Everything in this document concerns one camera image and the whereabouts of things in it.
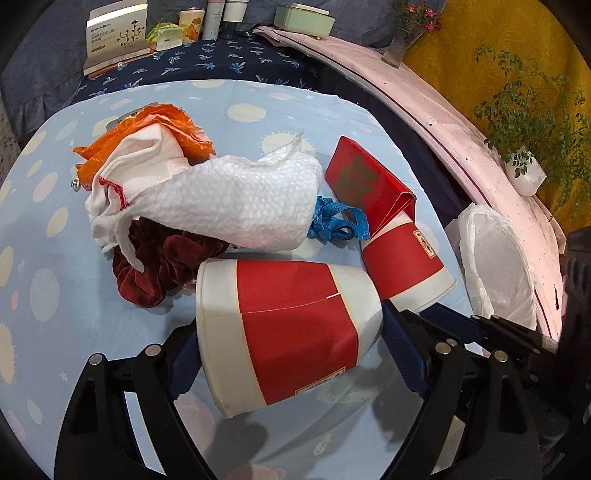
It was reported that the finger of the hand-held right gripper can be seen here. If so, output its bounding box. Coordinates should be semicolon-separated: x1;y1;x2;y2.
431;305;561;365

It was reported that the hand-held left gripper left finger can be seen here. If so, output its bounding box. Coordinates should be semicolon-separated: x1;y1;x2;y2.
54;323;218;480

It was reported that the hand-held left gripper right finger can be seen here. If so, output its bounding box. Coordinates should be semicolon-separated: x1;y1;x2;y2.
382;299;542;480

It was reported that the white lined trash bin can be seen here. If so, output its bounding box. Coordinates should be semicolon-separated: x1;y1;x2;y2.
455;203;539;330

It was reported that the large red white paper cup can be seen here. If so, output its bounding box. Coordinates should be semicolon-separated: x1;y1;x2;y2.
195;258;385;419

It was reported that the red paper envelope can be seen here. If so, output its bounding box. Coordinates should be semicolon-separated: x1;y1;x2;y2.
324;136;417;238

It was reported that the white paper towel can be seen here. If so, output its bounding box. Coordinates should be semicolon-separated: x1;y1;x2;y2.
124;141;324;252

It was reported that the small red white paper cup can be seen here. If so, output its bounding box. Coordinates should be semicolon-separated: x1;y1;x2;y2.
361;213;457;315

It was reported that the dark red velvet scrunchie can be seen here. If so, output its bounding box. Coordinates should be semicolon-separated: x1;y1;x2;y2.
112;217;232;308

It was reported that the white plant pot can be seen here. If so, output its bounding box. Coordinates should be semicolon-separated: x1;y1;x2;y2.
503;145;548;197

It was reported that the light blue spotted cloth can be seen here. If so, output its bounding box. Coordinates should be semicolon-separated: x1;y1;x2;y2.
0;80;467;480

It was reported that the dark purple cloth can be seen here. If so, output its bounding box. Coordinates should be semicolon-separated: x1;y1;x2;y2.
295;60;472;227

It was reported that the white cloth with red stitching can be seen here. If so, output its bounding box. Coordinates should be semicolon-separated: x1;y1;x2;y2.
85;124;190;273

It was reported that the green leafy plant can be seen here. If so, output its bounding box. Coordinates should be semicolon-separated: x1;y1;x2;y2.
473;44;591;217

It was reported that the orange plastic bag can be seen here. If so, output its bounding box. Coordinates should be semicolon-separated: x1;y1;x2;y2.
72;104;216;190

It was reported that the pink cloth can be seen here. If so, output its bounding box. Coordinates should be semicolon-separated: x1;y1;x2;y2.
252;25;566;340

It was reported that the glass vase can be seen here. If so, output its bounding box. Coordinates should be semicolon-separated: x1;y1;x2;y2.
382;18;419;69

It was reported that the yellow curtain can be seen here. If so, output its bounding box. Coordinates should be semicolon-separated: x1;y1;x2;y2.
402;0;591;232

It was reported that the navy floral cloth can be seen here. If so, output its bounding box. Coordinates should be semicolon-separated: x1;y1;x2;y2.
76;37;342;100

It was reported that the green packet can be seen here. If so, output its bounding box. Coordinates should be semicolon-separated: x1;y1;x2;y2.
146;21;185;51

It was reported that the white flower print box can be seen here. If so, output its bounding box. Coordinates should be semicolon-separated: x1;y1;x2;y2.
83;2;153;78

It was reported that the pale green tissue box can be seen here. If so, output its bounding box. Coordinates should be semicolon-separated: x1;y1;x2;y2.
273;4;336;38

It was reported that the yellow can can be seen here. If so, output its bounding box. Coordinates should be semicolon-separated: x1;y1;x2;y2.
178;8;206;43

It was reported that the white tube bottle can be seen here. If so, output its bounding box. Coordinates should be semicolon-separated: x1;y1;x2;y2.
202;0;227;41

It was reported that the white capped jar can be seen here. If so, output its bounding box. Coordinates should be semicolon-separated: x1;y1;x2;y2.
222;0;252;40

